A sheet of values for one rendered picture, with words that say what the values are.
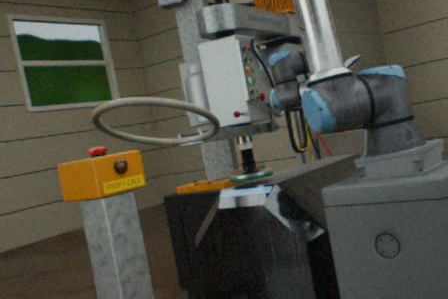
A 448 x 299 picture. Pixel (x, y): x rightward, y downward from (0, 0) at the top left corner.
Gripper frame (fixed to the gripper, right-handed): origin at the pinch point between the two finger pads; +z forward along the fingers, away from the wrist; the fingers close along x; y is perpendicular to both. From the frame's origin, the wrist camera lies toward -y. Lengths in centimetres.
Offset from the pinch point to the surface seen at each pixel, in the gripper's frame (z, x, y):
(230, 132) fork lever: -74, 0, 25
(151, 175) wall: -617, -153, 590
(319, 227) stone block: -46, 46, 47
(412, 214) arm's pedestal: 16, 54, -21
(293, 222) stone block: -56, 43, 42
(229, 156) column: -136, -16, 116
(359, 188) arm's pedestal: 1.0, 44.2, -21.9
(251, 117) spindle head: -69, -8, 36
